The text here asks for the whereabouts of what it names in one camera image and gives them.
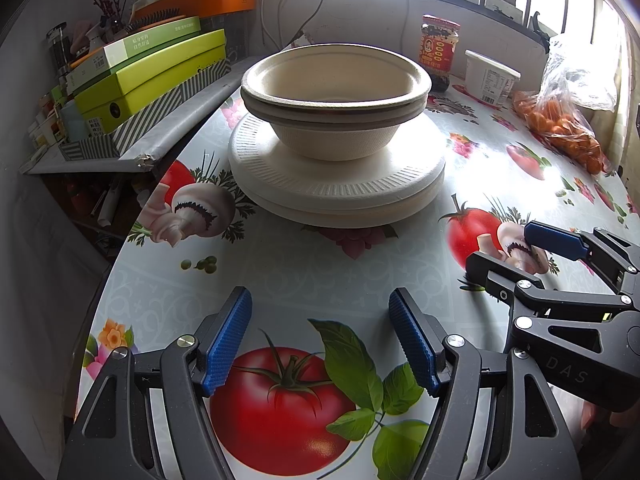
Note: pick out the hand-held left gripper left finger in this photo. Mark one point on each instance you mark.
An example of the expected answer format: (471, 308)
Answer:
(227, 340)

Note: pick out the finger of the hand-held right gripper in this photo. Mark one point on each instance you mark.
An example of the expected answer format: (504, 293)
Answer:
(495, 280)
(555, 242)

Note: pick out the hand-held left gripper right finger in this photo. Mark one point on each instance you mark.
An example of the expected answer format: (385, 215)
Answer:
(412, 340)

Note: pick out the white foam plate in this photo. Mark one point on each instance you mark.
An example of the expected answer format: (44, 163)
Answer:
(260, 160)

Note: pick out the person's right hand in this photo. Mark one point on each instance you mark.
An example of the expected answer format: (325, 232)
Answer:
(600, 416)

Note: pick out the pile of oranges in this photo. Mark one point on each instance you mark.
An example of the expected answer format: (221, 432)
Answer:
(565, 130)

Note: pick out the vegetable print tablecloth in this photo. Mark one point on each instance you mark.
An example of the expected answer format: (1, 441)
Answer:
(320, 260)

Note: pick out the floral print curtain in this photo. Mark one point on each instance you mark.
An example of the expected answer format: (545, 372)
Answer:
(617, 125)

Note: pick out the clear plastic bag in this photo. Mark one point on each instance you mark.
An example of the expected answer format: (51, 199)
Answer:
(575, 80)

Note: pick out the white plastic tub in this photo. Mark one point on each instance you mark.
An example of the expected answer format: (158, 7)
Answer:
(490, 80)

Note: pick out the black window latch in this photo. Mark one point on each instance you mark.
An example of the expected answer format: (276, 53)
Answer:
(539, 27)

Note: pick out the grey side shelf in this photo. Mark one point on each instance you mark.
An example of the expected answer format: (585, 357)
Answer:
(190, 127)

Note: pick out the chili sauce glass jar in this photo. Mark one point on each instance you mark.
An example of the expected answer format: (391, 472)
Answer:
(440, 55)

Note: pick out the striped cardboard box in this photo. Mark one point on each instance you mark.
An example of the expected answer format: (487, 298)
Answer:
(165, 110)

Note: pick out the barred window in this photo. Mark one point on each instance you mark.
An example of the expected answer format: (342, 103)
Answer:
(475, 5)

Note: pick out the pale blue box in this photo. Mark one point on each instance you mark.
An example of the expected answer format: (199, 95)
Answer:
(77, 120)

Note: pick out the row of small bottles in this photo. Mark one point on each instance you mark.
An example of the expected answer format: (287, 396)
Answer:
(50, 120)

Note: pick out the white and green box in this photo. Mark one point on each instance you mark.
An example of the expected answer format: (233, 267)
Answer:
(130, 45)

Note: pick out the black hairbrush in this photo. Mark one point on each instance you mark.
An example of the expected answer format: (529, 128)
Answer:
(160, 14)

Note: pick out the dark glass jar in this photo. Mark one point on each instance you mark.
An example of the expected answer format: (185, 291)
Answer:
(58, 50)

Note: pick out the orange box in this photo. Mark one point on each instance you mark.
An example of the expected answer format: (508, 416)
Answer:
(215, 0)

